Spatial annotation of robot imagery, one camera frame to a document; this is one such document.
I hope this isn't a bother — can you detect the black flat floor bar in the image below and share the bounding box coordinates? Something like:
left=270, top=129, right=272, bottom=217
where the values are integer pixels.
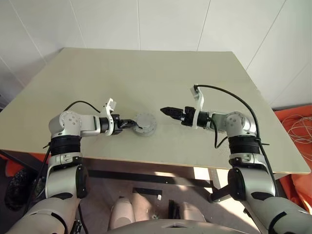
left=133, top=187, right=163, bottom=195

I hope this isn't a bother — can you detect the silver motor cover circuit board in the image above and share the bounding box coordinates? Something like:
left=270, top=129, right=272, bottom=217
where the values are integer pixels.
left=135, top=112, right=157, bottom=130

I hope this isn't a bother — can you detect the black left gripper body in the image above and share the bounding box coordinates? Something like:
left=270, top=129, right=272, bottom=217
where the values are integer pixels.
left=112, top=113, right=125, bottom=136

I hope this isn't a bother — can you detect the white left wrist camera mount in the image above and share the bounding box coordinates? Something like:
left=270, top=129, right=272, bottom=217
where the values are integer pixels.
left=101, top=97, right=117, bottom=136

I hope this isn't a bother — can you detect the grey robot torso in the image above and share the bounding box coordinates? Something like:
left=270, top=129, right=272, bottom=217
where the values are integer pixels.
left=104, top=218, right=213, bottom=234

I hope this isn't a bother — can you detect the beige robot left leg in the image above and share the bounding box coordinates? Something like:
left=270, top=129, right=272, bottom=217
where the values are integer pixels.
left=108, top=196, right=136, bottom=230

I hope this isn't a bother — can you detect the thin white cord tangle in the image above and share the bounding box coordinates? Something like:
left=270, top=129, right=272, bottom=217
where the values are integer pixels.
left=280, top=113, right=312, bottom=159

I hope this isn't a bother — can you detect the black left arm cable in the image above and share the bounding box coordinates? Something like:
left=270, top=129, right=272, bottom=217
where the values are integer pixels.
left=24, top=101, right=102, bottom=213

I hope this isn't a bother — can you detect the black speckled rounded object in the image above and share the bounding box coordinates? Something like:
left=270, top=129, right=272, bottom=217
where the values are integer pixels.
left=4, top=168, right=37, bottom=210

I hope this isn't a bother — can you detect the orange fabric cushion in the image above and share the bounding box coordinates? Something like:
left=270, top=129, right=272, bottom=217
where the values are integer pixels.
left=273, top=104, right=312, bottom=216
left=0, top=151, right=49, bottom=177

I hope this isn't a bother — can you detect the beige robot leg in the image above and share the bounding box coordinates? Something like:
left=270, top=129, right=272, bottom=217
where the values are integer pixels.
left=108, top=196, right=136, bottom=230
left=168, top=199, right=208, bottom=224

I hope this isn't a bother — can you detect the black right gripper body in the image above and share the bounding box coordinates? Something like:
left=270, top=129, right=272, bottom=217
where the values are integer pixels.
left=180, top=106, right=197, bottom=127

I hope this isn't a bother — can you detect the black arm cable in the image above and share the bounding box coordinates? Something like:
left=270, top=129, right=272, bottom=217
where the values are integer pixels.
left=194, top=84, right=278, bottom=195
left=24, top=101, right=102, bottom=213

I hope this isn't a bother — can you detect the black metal table frame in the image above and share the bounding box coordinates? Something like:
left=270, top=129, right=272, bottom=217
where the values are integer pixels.
left=0, top=148, right=232, bottom=203

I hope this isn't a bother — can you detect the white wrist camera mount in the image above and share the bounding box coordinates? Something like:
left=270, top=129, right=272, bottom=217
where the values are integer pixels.
left=101, top=97, right=117, bottom=136
left=190, top=84, right=205, bottom=129

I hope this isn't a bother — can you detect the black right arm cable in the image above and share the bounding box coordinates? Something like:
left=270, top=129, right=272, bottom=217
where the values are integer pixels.
left=194, top=84, right=278, bottom=195

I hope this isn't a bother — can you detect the beige robot right leg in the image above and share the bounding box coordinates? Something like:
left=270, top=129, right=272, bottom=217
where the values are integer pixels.
left=168, top=199, right=208, bottom=224

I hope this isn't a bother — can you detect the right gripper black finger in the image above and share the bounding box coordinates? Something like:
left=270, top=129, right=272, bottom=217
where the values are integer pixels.
left=160, top=110, right=183, bottom=120
left=160, top=106, right=183, bottom=114

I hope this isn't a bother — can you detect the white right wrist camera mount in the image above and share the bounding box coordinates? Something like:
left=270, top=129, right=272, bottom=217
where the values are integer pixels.
left=190, top=84, right=205, bottom=129

